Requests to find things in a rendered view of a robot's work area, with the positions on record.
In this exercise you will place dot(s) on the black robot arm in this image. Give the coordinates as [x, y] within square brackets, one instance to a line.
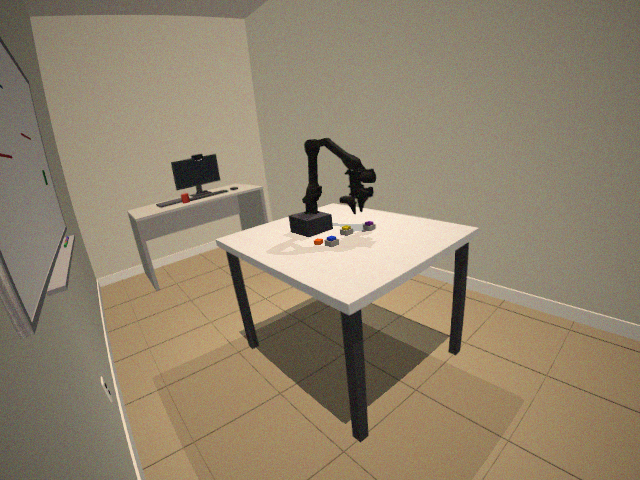
[356, 171]

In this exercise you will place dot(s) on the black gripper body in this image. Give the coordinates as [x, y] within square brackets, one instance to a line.
[350, 199]

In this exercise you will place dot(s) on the blue button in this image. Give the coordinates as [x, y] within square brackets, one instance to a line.
[331, 241]

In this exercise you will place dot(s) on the yellow button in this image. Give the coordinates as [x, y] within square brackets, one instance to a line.
[346, 230]

